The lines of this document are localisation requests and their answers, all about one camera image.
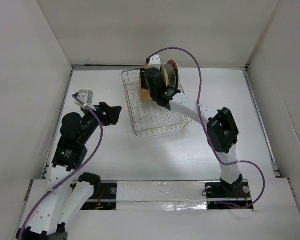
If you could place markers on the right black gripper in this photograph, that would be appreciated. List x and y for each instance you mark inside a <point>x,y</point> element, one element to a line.
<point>143,82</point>

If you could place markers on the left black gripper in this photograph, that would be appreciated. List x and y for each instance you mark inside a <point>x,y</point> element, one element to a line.
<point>111,114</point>

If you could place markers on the orange bamboo square plate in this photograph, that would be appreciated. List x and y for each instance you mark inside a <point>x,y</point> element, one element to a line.
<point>144,93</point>

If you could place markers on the teal flower plate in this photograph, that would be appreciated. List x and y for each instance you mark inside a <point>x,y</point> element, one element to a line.
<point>171,73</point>

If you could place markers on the red and blue floral plate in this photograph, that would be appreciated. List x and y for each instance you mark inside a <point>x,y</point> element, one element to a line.
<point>176,71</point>

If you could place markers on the beige bird pattern plate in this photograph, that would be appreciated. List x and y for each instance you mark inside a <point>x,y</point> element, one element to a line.
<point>165,75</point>

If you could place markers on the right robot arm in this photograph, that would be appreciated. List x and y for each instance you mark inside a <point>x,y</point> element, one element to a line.
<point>218,125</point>

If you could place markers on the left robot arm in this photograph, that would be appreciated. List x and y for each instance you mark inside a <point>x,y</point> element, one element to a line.
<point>52,215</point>

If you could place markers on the white foam front strip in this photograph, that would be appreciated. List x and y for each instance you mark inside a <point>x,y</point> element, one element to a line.
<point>161,196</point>

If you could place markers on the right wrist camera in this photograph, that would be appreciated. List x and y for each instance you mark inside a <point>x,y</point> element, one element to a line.
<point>154,62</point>

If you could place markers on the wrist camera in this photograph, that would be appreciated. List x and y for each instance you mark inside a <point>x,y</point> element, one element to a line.
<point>84,99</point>
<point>154,62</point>

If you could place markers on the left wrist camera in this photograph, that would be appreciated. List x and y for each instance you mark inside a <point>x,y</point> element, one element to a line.
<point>84,99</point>

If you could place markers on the wire dish rack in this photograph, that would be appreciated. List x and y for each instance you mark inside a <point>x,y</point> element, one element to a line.
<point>149,119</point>

